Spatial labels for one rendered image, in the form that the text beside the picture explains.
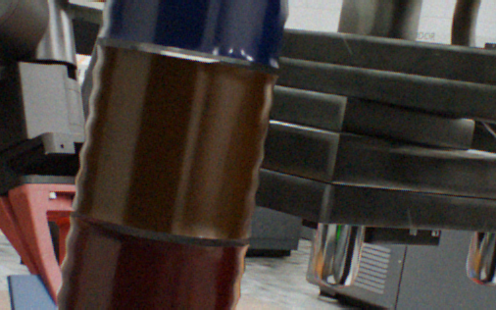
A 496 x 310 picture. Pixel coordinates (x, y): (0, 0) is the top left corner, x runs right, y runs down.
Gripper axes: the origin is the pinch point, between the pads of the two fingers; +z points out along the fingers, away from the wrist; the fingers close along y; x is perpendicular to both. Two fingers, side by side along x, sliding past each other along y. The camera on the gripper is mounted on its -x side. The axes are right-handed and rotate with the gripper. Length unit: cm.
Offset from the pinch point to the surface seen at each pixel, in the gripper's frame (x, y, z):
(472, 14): 8.0, 28.5, -9.4
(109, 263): -27.3, 40.7, 5.4
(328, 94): -5.7, 29.1, -3.6
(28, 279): -2.4, 0.2, -1.0
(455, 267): 452, -279, -43
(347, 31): -2.5, 28.2, -7.1
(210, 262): -25.7, 41.8, 5.6
